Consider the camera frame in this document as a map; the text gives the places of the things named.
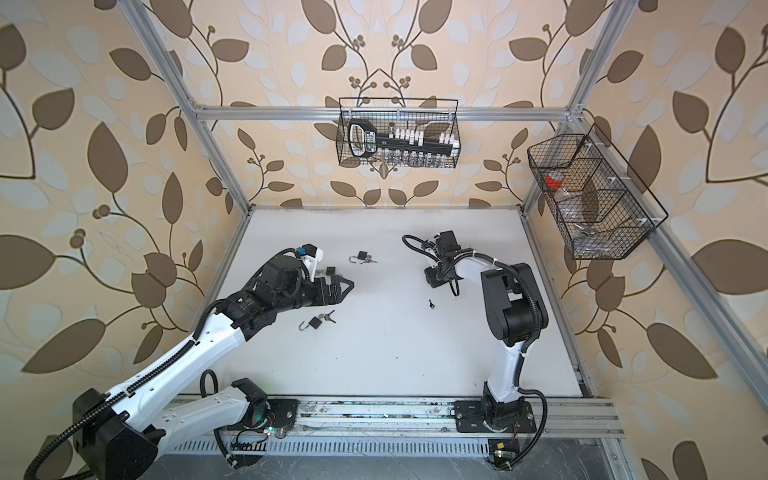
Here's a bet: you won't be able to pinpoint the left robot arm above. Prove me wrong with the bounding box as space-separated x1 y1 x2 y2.
24 244 354 479

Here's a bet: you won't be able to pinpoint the clear plastic bag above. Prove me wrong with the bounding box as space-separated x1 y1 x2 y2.
567 213 635 260

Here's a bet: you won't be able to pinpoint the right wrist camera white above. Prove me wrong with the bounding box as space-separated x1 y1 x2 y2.
434 230 461 257

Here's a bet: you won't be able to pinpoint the back wire basket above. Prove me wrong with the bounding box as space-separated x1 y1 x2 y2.
335 95 462 169

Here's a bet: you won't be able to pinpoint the black padlock front keys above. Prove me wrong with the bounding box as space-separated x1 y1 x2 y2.
298 310 336 331

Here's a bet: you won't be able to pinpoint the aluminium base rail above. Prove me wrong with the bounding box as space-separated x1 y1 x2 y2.
137 394 628 460

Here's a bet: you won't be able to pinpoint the black socket set holder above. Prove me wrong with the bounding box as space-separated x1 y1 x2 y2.
346 119 461 160

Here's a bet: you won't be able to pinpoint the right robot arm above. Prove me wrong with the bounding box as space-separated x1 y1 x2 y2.
401 231 549 471

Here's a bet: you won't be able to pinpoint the black padlock with keys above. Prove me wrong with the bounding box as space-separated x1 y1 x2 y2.
316 267 336 277

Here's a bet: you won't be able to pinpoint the red capped item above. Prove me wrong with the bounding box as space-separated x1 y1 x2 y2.
544 170 565 192

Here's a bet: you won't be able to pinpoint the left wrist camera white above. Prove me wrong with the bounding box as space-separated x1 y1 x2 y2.
297 244 324 282

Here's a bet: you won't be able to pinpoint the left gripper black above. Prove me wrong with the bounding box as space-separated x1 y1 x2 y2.
273 273 355 315

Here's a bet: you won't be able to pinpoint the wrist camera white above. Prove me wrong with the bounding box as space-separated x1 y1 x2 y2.
434 230 461 257
297 244 324 282

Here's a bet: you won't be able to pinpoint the side wire basket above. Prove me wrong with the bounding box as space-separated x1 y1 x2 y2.
527 125 668 260

